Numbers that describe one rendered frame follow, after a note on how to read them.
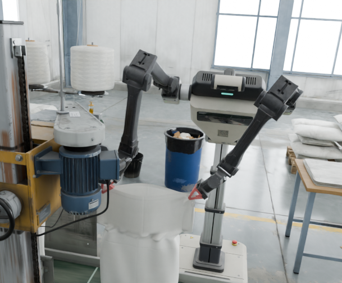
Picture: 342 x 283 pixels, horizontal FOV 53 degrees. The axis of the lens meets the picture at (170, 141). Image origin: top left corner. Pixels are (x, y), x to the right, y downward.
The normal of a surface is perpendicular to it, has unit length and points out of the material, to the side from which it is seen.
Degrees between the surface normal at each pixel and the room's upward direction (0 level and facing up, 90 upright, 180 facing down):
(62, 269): 0
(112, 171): 90
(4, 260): 90
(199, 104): 40
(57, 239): 90
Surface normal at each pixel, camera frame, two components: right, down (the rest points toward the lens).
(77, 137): 0.17, 0.32
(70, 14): -0.18, 0.29
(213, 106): -0.07, -0.54
